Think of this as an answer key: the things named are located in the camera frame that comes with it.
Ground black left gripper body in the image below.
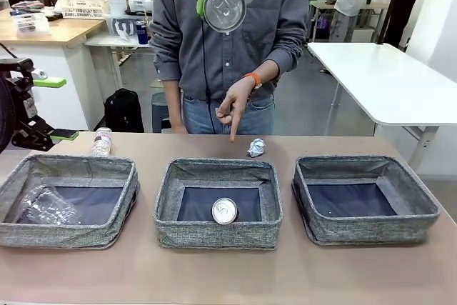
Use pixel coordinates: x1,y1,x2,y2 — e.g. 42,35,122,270
6,79,37,131

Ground black printed drink can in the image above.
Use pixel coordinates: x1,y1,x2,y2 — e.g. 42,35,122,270
204,0,248,34

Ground clear plastic cup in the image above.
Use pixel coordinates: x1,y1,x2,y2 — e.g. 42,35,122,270
16,184,82,226

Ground red drink can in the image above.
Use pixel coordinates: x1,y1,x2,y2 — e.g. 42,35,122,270
211,196,239,226

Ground person's left forearm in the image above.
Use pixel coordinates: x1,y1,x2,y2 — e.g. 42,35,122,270
246,58,281,86

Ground person's right forearm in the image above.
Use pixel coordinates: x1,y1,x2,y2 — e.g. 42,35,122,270
162,78,185,126

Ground person's left hand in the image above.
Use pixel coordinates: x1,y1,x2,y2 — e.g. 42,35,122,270
215,76,256,143

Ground crushed clear plastic bottle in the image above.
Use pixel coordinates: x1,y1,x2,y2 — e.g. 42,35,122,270
91,126,114,158

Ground person in grey shirt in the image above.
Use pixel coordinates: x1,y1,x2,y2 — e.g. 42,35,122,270
149,0,308,101

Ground white lidded storage box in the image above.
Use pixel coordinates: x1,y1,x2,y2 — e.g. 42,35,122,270
127,0,155,13

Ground clear plastic storage box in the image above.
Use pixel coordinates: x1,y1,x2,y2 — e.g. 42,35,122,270
10,11,50,34

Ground black backpack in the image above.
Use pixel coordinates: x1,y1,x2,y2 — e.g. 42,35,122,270
103,88,145,134

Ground blue energy drink can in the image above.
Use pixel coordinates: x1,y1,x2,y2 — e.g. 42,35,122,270
136,21,148,46

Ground white slotted crate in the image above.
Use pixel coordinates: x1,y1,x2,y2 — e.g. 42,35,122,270
60,0,111,19

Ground orange band wristwatch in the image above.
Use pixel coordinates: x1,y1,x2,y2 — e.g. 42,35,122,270
243,72,263,91

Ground grey fabric basket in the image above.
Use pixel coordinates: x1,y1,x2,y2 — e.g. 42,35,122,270
0,154,140,251
291,155,441,247
153,157,283,251

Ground background wooden desk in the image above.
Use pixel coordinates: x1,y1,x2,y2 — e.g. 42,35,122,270
308,0,388,42

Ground blue jeans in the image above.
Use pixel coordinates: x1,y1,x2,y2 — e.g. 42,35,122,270
181,92,276,136

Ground large white table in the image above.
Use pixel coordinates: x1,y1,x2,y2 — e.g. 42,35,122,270
306,41,457,177

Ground bystander in black trousers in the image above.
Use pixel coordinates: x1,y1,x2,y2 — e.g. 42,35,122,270
383,0,429,49

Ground crumpled white paper ball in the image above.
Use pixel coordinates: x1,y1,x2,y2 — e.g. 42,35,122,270
246,137,268,158

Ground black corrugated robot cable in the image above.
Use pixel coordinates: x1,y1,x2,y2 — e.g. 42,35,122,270
0,42,18,153

